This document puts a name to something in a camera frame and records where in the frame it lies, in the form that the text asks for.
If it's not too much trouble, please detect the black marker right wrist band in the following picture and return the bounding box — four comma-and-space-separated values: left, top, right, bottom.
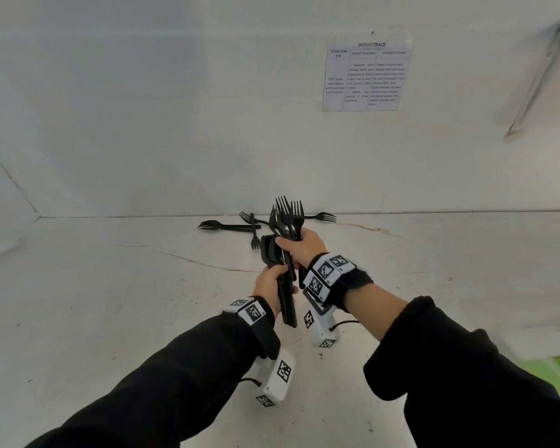
302, 253, 374, 313

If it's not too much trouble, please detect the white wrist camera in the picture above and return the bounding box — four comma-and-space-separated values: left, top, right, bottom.
303, 301, 340, 349
255, 348, 296, 409

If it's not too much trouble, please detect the metal wall bracket frame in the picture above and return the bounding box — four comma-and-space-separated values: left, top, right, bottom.
503, 21, 560, 141

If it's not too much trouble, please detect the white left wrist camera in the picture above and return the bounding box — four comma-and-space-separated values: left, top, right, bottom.
255, 348, 296, 409

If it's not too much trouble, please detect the person's left hand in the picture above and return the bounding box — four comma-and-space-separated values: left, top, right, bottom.
253, 263, 299, 319

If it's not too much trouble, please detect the person's left forearm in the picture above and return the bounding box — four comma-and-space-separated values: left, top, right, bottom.
26, 312, 271, 448

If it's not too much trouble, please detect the printed paper wall notice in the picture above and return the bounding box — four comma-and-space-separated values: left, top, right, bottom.
322, 39, 413, 113

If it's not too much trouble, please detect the clear plastic container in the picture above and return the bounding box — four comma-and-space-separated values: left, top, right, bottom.
494, 326, 560, 406

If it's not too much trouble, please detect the black marker left wrist band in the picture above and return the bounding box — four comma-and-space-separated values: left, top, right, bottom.
222, 296, 282, 361

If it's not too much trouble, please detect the black marker wrist band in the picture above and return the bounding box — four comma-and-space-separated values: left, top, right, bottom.
222, 296, 282, 361
302, 253, 374, 313

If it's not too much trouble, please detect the stack of black forks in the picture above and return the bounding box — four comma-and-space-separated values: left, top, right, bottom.
260, 233, 299, 328

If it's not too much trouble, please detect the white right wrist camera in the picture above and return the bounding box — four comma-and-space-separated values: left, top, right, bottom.
303, 301, 340, 349

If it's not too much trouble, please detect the person's right hand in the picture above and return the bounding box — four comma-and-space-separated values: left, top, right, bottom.
275, 227, 329, 271

